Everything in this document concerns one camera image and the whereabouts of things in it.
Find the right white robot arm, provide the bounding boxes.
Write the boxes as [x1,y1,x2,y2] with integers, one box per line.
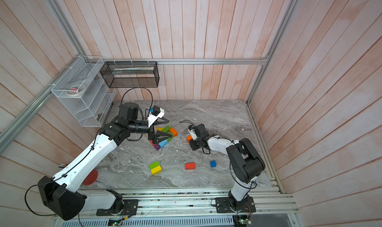
[188,123,265,213]

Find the white wire mesh shelf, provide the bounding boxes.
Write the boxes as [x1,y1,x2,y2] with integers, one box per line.
[51,56,116,127]

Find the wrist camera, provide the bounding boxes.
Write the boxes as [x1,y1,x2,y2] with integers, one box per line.
[146,106,165,127]
[188,124,198,140]

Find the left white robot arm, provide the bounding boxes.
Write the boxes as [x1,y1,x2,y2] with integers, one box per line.
[37,103,169,221]

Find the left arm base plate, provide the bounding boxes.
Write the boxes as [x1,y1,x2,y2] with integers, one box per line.
[96,199,139,217]

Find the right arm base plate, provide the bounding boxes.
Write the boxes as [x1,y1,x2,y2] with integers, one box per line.
[215,197,256,214]

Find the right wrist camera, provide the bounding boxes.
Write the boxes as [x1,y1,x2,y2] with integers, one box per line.
[188,124,198,140]

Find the front yellow block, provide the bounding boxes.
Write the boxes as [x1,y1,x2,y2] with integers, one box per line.
[151,165,162,175]

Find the light blue block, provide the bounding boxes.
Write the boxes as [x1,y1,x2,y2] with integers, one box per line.
[159,140,168,148]

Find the red pen holder cup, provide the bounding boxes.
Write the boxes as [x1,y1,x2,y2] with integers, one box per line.
[82,169,98,186]

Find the blue cube block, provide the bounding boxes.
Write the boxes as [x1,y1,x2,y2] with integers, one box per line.
[210,160,217,168]

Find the black wire mesh basket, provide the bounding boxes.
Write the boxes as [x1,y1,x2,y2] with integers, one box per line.
[100,61,160,88]

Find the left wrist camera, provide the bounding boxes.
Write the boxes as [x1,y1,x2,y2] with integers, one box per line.
[146,106,165,127]

